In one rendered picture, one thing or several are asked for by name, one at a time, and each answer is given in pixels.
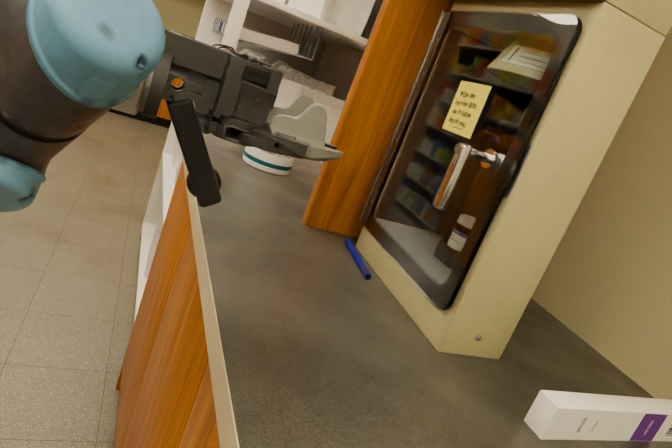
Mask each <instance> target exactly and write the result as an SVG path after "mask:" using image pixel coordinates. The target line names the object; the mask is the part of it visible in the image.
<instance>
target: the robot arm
mask: <svg viewBox="0 0 672 448"><path fill-rule="evenodd" d="M214 46H221V47H219V48H217V47H214ZM227 47H228V48H227ZM220 48H225V49H220ZM230 48H231V49H230ZM226 49H228V50H226ZM229 50H230V51H229ZM232 51H233V52H232ZM271 68H272V66H271V65H270V64H268V63H266V62H263V61H260V60H255V59H251V58H249V56H248V55H246V54H240V53H236V52H235V51H234V48H233V47H231V46H228V45H223V44H213V45H212V46H211V45H208V44H206V43H203V42H200V41H197V40H195V39H192V38H189V37H186V36H184V35H182V34H180V33H178V32H175V31H172V30H169V29H168V30H167V34H166V37H165V30H164V26H163V22H162V19H161V17H160V14H159V12H158V10H157V8H156V6H155V5H154V3H153V2H152V0H0V212H14V211H19V210H22V209H24V208H26V207H28V206H29V205H31V204H32V203H33V201H34V200H35V198H36V195H37V193H38V190H39V188H40V186H41V183H43V182H45V180H46V176H45V172H46V169H47V167H48V164H49V162H50V161H51V159H52V158H53V157H54V156H56V155H57V154H58V153H59V152H61V151H62V150H63V149H64V148H65V147H67V146H68V145H69V144H70V143H72V142H73V141H74V140H75V139H76V138H78V137H79V136H80V135H81V134H82V133H83V132H84V131H85V130H86V129H87V128H88V127H89V126H91V125H92V124H93V123H94V122H96V121H97V120H98V119H99V118H100V117H102V116H103V115H104V114H105V113H106V112H108V111H109V110H110V109H114V110H118V111H121V112H124V113H128V114H131V115H136V114H137V113H138V110H140V111H142V115H143V116H146V117H150V118H153V119H155V118H156V116H157V113H158V110H159V107H160V103H161V100H162V99H164V100H166V104H167V108H168V111H169V114H170V117H171V120H172V123H173V126H174V130H175V133H176V136H177V139H178V142H179V145H180V148H181V151H182V154H183V157H184V161H185V164H186V167H187V170H188V173H189V174H187V178H186V185H187V188H188V190H189V192H190V193H191V194H192V195H193V196H194V197H196V198H197V201H198V204H199V206H201V207H207V206H210V205H214V204H217V203H219V202H220V201H221V199H222V197H221V194H220V191H219V190H220V188H221V184H222V180H221V176H220V174H219V172H218V171H217V170H216V169H215V168H214V167H212V164H211V160H210V157H209V154H208V150H207V147H206V144H205V140H204V137H203V134H202V132H203V133H204V134H209V133H211V132H212V134H213V135H214V136H216V137H218V138H221V139H224V140H226V141H229V142H232V143H235V144H238V145H242V146H247V147H256V148H259V149H262V150H265V151H268V152H272V153H275V154H280V155H284V156H289V157H294V158H299V159H307V160H314V161H329V160H334V159H339V158H341V157H342V155H343V152H341V151H338V150H336V149H337V147H336V146H334V145H331V144H329V143H326V142H325V135H326V125H327V115H328V114H327V110H326V108H325V107H324V106H323V105H321V104H318V103H315V102H314V100H313V99H312V98H311V97H309V96H300V97H299V98H298V99H297V100H296V101H295V102H294V103H293V104H292V105H291V106H290V107H289V108H286V109H283V108H279V107H276V106H274V103H275V100H276V98H277V95H278V92H279V91H278V89H279V86H280V83H281V80H282V77H283V73H281V72H278V71H275V70H273V69H271ZM175 78H180V79H182V80H183V84H182V85H181V86H179V87H176V86H174V85H172V83H171V82H172V80H173V79H175ZM192 100H193V101H192ZM193 102H194V103H193ZM194 106H195V107H194ZM195 109H196V110H195ZM268 121H269V122H270V123H269V122H268Z"/></svg>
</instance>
